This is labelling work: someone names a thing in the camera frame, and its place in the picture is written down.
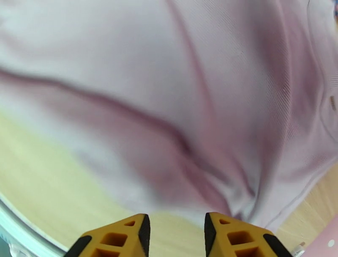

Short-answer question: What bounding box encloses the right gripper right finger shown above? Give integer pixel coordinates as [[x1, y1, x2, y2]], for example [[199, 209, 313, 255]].
[[204, 212, 294, 257]]

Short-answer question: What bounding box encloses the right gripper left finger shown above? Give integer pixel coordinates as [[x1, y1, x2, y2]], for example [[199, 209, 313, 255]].
[[64, 213, 151, 257]]

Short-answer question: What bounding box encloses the pale pink shirt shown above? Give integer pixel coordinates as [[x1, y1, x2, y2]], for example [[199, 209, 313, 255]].
[[0, 0, 338, 234]]

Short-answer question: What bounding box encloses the clear pencil lead box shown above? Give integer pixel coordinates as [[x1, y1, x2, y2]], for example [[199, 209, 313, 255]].
[[289, 241, 307, 257]]

